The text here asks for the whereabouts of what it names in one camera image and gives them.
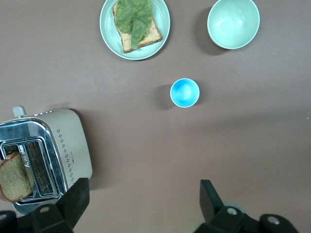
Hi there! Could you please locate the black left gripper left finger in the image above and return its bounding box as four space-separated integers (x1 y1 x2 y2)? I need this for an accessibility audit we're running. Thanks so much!
31 177 90 233

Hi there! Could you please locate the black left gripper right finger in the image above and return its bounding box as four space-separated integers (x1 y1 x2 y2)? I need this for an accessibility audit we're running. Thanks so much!
194 179 262 233

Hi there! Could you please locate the bright blue cup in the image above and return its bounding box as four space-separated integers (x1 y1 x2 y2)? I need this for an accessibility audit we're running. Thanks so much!
169 78 201 108

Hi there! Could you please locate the beige and chrome toaster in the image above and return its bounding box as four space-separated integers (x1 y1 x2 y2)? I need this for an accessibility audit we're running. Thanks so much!
0 105 93 216

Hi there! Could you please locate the brown bread slice in toaster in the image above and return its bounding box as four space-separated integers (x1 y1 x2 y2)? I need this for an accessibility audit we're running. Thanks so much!
0 152 34 203

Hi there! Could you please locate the pale green plate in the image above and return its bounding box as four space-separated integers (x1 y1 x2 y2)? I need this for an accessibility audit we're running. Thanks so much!
99 0 171 61

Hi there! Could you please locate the brown bread slice under lettuce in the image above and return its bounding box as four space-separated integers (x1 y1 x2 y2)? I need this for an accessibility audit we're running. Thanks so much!
112 0 163 53

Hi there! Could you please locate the pale green bowl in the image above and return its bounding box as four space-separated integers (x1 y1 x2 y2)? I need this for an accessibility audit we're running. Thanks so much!
207 0 260 50

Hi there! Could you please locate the green lettuce leaf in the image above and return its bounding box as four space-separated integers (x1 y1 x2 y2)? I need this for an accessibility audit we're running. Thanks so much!
115 0 154 50

